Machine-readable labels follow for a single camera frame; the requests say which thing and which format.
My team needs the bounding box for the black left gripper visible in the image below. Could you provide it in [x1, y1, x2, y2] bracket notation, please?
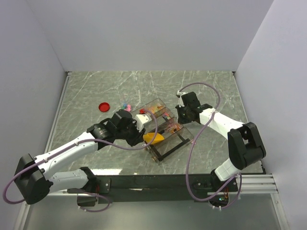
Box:
[116, 118, 146, 147]

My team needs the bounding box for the clear candy drawer box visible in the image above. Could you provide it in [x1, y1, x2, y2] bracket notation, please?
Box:
[131, 98, 194, 164]

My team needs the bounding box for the yellow plastic scoop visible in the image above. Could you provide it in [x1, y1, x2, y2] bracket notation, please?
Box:
[143, 132, 165, 145]

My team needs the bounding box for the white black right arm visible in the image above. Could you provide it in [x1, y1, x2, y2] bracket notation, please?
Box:
[176, 91, 266, 191]

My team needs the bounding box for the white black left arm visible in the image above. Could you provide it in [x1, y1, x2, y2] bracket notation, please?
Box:
[14, 110, 152, 205]

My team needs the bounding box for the red jar lid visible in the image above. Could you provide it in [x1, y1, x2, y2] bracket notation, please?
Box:
[98, 102, 110, 113]

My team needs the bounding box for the black base beam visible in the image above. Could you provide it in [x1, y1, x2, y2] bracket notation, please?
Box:
[94, 174, 238, 202]

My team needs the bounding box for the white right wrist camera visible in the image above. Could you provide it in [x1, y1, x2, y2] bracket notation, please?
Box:
[177, 90, 186, 107]

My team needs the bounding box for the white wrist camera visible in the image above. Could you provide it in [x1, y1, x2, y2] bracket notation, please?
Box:
[177, 90, 186, 107]
[134, 109, 152, 132]

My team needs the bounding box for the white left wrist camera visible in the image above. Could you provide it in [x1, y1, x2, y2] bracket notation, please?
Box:
[134, 109, 152, 132]

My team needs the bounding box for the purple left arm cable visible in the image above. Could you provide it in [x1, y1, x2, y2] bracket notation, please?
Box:
[2, 109, 158, 213]

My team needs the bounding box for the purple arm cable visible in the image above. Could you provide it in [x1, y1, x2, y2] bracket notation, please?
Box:
[2, 109, 158, 213]
[178, 82, 242, 209]

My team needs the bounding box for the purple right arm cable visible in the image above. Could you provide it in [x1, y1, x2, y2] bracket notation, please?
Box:
[178, 82, 242, 209]

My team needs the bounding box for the aluminium frame rail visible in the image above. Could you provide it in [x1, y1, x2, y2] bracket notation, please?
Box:
[24, 71, 71, 197]

